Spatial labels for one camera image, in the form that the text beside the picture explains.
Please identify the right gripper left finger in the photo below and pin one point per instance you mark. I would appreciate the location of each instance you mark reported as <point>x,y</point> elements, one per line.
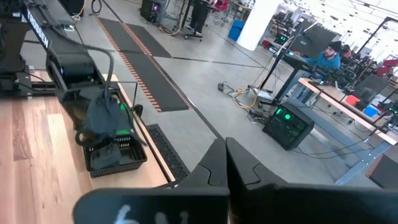
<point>214,171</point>

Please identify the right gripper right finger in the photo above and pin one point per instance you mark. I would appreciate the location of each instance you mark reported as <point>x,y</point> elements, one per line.
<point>242,174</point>

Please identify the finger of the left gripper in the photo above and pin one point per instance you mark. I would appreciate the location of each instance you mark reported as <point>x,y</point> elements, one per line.
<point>138,134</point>

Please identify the black plastic basket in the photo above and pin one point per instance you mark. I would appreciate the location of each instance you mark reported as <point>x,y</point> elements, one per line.
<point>118,171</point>

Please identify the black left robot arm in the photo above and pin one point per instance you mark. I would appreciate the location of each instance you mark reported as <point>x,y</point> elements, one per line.
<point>71,65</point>

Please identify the black perforated floor panel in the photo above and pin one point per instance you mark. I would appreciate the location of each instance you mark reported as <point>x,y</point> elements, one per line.
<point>168,152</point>

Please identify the black hazard-striped floor mat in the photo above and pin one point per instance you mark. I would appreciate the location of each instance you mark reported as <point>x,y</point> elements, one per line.
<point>119,35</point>
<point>387,172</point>
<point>155,84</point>

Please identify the black computer tower green lights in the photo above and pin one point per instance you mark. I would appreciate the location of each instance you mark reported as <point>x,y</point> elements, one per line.
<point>286,127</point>

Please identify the black computer tower purple light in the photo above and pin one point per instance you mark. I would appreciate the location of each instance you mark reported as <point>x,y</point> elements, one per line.
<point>150,11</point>

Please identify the long wooden workbench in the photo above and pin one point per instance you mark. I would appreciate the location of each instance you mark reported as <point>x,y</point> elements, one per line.
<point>323,88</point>

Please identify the black standing desk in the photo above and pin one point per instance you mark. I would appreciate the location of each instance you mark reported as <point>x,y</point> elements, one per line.
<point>297,63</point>

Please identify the red small bin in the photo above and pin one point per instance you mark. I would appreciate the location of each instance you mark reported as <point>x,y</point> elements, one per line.
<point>352,100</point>

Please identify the person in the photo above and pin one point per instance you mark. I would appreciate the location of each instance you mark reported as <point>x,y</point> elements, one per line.
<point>199,15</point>
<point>326,60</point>

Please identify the blue small bin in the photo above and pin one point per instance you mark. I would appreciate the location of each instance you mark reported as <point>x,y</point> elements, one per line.
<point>370,111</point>

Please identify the white building column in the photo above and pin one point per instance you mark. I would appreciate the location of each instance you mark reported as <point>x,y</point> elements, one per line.
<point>258,25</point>

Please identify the dark grey panel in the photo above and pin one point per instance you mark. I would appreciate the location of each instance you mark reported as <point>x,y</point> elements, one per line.
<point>317,40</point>

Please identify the red chair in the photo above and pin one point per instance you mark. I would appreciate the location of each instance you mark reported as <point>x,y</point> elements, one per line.
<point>221,4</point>

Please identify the black monitor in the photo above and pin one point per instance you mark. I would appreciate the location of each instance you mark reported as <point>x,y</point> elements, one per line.
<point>371,88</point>

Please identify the black curved bracket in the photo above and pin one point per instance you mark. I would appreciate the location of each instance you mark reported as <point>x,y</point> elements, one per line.
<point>138,110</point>

